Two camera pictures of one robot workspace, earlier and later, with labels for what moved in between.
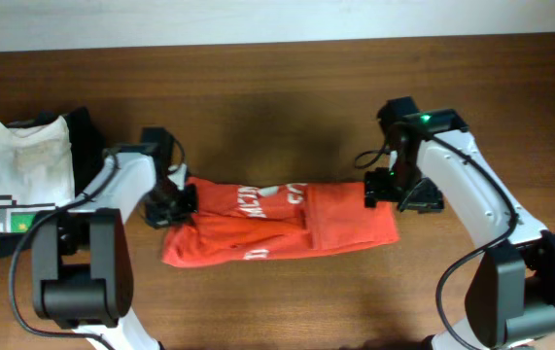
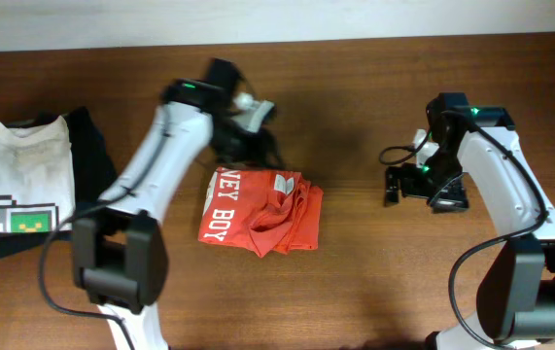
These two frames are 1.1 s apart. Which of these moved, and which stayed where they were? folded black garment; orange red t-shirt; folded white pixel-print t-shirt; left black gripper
Moved: orange red t-shirt; left black gripper
Stayed: folded black garment; folded white pixel-print t-shirt
